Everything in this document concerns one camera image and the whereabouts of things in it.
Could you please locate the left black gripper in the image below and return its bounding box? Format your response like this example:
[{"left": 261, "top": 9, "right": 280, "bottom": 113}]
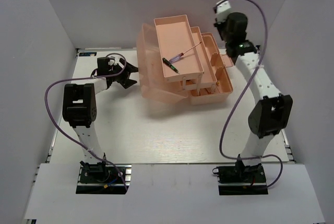
[{"left": 109, "top": 57, "right": 142, "bottom": 88}]

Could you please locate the black precision screwdriver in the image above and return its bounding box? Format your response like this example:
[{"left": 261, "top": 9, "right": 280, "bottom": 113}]
[{"left": 162, "top": 58, "right": 179, "bottom": 74}]

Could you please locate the purple handle screwdriver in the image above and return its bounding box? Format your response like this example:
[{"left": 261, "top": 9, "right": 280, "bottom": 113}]
[{"left": 169, "top": 41, "right": 201, "bottom": 63}]

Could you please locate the pink plastic tool box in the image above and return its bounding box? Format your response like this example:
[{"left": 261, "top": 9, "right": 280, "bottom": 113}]
[{"left": 136, "top": 15, "right": 233, "bottom": 105}]

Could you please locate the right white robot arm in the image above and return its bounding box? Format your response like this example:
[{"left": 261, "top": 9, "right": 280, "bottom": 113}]
[{"left": 214, "top": 11, "right": 293, "bottom": 182}]

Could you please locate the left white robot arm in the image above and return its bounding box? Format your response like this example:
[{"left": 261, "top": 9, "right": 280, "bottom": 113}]
[{"left": 62, "top": 55, "right": 138, "bottom": 182}]

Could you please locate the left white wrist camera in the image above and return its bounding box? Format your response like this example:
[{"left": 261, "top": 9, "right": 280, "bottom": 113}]
[{"left": 108, "top": 55, "right": 123, "bottom": 65}]

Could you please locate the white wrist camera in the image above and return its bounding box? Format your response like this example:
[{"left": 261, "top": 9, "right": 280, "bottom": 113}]
[
  {"left": 213, "top": 0, "right": 232, "bottom": 25},
  {"left": 108, "top": 55, "right": 123, "bottom": 65}
]

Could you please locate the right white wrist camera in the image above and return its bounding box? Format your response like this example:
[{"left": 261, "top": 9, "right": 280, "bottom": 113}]
[{"left": 213, "top": 0, "right": 232, "bottom": 25}]

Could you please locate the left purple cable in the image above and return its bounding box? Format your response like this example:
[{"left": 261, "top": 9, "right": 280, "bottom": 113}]
[{"left": 44, "top": 53, "right": 129, "bottom": 191}]

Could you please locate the purple cable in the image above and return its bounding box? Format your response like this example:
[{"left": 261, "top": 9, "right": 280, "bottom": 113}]
[
  {"left": 219, "top": 0, "right": 284, "bottom": 190},
  {"left": 44, "top": 53, "right": 129, "bottom": 191}
]

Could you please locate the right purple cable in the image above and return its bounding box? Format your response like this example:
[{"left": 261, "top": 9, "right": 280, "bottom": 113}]
[{"left": 219, "top": 0, "right": 284, "bottom": 190}]

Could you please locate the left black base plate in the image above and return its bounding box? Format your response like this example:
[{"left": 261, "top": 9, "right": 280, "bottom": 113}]
[{"left": 76, "top": 161, "right": 132, "bottom": 195}]

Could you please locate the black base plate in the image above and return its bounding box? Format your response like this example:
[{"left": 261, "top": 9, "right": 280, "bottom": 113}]
[
  {"left": 76, "top": 161, "right": 132, "bottom": 195},
  {"left": 212, "top": 160, "right": 268, "bottom": 196}
]

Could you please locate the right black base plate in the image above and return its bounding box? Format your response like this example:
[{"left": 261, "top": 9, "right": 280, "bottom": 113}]
[{"left": 212, "top": 160, "right": 268, "bottom": 196}]

